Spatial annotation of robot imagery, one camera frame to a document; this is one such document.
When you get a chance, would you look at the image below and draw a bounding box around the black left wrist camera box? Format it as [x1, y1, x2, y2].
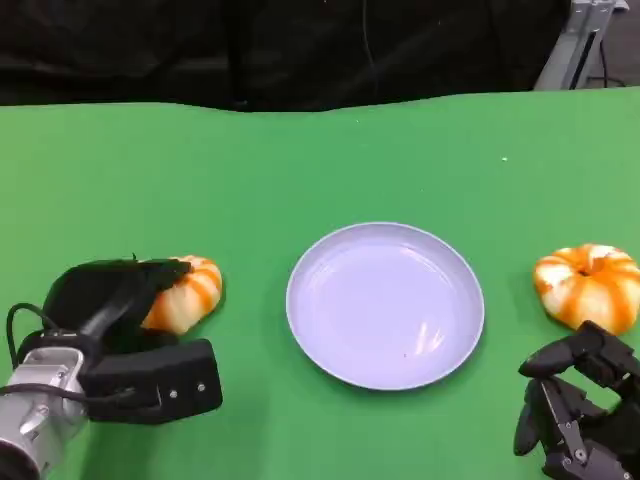
[81, 338, 224, 427]

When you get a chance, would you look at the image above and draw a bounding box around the black curtain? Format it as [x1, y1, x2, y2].
[0, 0, 574, 114]

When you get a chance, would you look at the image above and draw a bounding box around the orange and white bread roll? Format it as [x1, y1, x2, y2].
[533, 243, 640, 337]
[139, 255, 224, 335]

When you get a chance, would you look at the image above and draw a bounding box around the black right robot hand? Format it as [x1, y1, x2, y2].
[513, 319, 640, 480]

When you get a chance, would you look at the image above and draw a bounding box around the grey metal frame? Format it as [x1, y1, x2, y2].
[533, 0, 632, 92]

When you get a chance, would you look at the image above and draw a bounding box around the lilac plate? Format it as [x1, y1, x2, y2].
[285, 221, 486, 392]

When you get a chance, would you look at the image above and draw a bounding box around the black cable by frame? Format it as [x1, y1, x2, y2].
[597, 37, 629, 89]

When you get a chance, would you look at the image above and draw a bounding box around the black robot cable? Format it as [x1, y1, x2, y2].
[0, 381, 139, 404]
[5, 302, 61, 371]

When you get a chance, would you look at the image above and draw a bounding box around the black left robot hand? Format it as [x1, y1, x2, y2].
[42, 254, 194, 357]

